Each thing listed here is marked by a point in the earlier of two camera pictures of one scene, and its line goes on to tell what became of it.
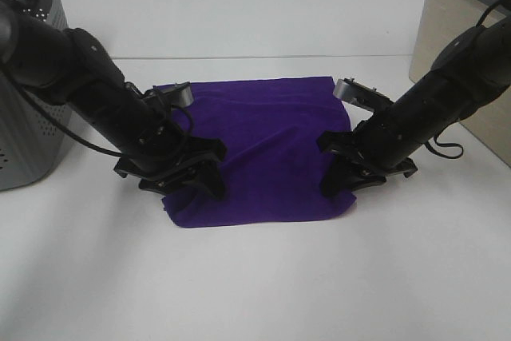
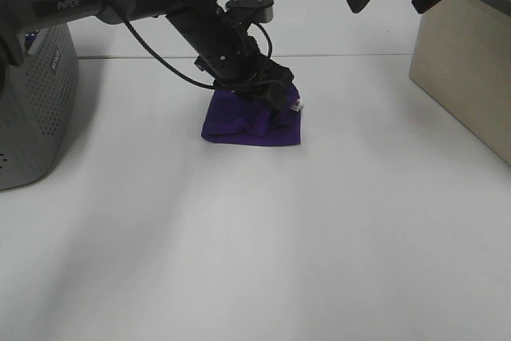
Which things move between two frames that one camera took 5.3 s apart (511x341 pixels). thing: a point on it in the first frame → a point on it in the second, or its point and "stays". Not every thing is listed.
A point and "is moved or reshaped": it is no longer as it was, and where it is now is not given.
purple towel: x=269 y=129 is moved or reshaped
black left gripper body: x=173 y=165 → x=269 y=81
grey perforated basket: x=34 y=147 stays
